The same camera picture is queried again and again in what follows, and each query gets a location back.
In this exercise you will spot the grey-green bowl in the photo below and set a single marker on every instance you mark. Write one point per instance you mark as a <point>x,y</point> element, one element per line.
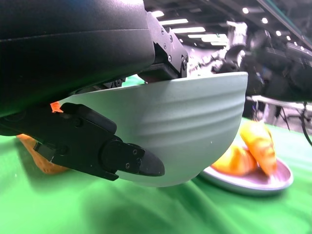
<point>182,122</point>

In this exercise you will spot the lilac plate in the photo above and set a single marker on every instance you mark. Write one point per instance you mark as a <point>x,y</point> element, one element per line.
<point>243,187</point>

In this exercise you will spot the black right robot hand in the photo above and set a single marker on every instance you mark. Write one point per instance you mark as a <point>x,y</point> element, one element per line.
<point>285,73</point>

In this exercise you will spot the green tablecloth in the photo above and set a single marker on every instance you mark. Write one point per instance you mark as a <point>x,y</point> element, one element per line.
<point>146,209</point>

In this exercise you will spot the orange wicker basket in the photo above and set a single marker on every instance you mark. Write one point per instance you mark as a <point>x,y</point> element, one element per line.
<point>41,161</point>

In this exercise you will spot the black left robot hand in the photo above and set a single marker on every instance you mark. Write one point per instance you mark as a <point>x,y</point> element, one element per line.
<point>73,48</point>

